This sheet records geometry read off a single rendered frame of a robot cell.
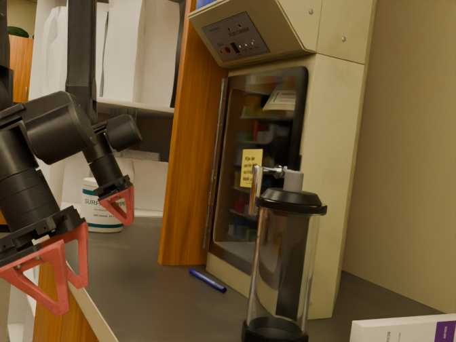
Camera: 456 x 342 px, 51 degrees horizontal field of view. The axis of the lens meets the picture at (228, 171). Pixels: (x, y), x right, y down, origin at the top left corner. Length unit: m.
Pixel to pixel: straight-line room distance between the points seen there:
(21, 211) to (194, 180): 0.64
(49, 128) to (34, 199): 0.08
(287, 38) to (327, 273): 0.43
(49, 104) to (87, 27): 0.53
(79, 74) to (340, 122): 0.54
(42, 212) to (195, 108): 0.64
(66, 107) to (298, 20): 0.44
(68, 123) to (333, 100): 0.49
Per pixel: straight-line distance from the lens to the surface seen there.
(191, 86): 1.14
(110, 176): 1.05
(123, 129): 1.04
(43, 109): 0.57
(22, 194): 0.56
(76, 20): 1.09
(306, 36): 0.85
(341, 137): 0.89
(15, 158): 0.57
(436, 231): 1.19
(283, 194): 0.69
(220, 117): 1.10
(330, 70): 0.87
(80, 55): 1.07
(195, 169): 1.15
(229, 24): 0.97
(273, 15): 0.85
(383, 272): 1.30
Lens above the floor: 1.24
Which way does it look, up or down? 3 degrees down
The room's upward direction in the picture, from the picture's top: 7 degrees clockwise
